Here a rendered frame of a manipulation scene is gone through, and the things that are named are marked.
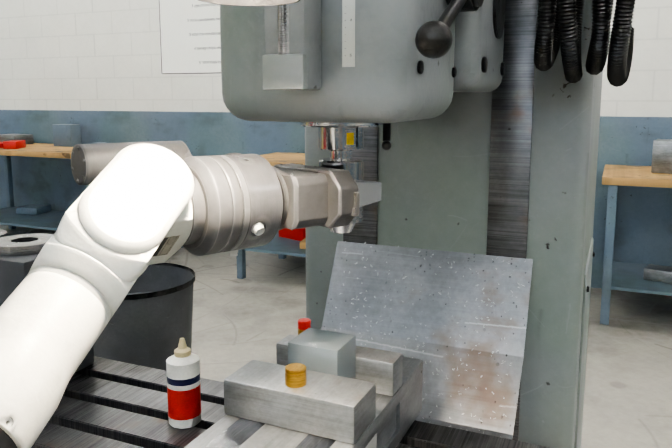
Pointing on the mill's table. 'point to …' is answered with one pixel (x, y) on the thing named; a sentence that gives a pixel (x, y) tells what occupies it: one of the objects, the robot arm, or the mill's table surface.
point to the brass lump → (295, 375)
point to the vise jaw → (301, 401)
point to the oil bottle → (183, 387)
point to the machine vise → (404, 372)
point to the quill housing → (352, 42)
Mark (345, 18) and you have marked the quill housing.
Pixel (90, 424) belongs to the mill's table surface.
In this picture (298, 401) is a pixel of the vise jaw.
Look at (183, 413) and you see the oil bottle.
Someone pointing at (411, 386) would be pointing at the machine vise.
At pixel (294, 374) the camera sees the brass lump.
